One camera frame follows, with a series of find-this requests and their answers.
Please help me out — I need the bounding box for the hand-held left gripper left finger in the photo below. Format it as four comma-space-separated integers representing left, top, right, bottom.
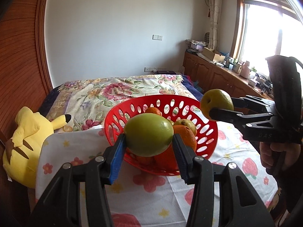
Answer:
30, 134, 127, 227

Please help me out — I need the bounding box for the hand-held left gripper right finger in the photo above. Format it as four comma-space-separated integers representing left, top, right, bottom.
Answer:
172, 134, 275, 227

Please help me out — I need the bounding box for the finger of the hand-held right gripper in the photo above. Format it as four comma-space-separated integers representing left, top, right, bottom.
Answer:
231, 95, 275, 110
209, 108, 275, 128

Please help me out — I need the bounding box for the large orange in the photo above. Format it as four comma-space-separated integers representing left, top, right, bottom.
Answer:
133, 144, 180, 171
172, 125, 197, 153

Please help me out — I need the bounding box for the yellow-green round fruit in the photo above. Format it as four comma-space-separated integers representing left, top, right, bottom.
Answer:
200, 89, 234, 121

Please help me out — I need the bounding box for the red perforated plastic basket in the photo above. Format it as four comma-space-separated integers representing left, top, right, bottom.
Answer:
104, 95, 219, 176

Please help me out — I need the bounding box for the yellow pear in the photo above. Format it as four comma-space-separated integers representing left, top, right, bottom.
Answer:
173, 119, 197, 135

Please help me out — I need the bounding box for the green lemon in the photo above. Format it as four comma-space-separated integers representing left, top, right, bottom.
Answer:
124, 113, 174, 157

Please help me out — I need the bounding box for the small mandarin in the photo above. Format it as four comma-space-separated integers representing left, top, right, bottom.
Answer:
144, 107, 163, 117

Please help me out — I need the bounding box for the person's right forearm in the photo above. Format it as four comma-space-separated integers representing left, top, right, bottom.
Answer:
275, 168, 303, 218

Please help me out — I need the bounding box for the person's right hand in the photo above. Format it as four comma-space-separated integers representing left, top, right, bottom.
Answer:
259, 141, 301, 178

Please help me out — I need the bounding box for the white plastic jug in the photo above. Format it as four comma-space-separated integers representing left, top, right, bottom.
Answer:
240, 61, 251, 79

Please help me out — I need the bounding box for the white strawberry print cloth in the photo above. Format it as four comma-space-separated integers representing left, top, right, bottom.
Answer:
35, 120, 278, 227

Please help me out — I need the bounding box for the brown wooden cabinet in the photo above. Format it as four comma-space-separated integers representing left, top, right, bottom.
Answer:
183, 51, 275, 100

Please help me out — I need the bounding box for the dark blue bedsheet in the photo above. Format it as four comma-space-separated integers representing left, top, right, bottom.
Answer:
182, 75, 204, 100

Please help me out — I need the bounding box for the open cardboard box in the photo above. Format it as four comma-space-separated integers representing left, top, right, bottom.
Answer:
203, 47, 225, 62

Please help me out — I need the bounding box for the wooden framed window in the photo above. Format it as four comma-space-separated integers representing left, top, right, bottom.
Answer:
231, 0, 303, 76

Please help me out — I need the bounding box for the floral blanket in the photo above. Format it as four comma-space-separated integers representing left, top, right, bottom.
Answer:
45, 74, 201, 133

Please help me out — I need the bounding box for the patterned beige curtain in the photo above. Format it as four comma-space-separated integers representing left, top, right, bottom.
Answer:
208, 0, 223, 51

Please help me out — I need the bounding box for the yellow plush toy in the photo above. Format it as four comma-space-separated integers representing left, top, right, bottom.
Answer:
2, 106, 72, 189

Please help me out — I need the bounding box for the brown wooden wardrobe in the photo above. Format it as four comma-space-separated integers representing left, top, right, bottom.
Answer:
0, 0, 54, 133

